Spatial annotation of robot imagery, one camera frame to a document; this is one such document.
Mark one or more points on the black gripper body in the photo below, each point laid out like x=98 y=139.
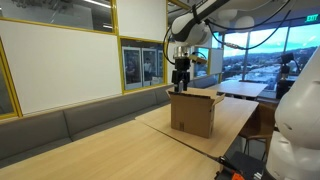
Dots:
x=181 y=71

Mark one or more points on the brown cardboard box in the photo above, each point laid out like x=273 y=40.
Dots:
x=193 y=115

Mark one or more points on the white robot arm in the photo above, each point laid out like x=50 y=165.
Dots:
x=300 y=116

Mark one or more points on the narrow poster of seated person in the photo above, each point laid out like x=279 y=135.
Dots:
x=149 y=66

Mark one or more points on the large poster of seated person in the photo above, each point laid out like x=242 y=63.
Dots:
x=132 y=68

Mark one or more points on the rectangular wooden table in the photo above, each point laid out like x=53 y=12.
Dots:
x=238 y=89

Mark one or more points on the round white pendant lamp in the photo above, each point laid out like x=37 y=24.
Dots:
x=245 y=22

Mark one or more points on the wooden chair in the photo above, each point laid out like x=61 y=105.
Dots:
x=261 y=125

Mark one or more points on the grey bench sofa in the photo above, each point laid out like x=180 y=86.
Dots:
x=83 y=123

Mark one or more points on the green exit sign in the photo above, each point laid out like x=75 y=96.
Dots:
x=312 y=18

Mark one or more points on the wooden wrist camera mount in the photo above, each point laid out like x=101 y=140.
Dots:
x=197 y=59

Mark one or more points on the black camera on tripod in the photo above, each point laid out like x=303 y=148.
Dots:
x=285 y=78

